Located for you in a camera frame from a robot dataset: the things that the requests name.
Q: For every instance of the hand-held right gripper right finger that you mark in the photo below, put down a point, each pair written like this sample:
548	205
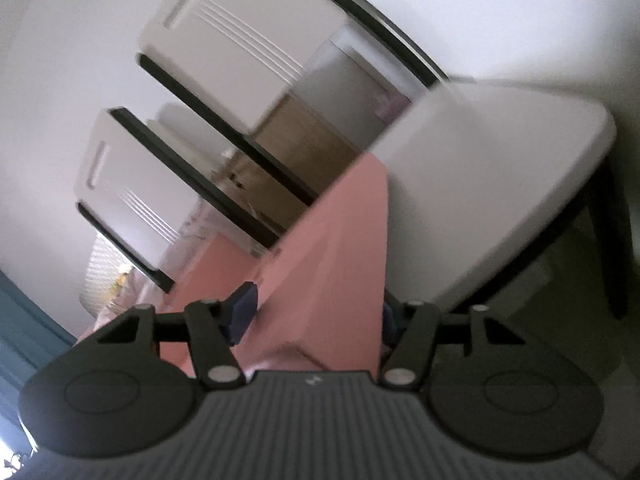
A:
390	325

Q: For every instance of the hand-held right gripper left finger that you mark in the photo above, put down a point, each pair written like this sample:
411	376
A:
242	310

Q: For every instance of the pink cardboard box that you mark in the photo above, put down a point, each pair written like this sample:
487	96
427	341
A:
330	260

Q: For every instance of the white laundry basket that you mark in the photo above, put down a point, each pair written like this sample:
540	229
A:
100	270

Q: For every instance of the teal curtain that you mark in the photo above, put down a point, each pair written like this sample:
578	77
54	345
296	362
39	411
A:
25	320

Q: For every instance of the white chair with black frame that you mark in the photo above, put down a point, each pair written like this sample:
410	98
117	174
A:
125	185
225	35

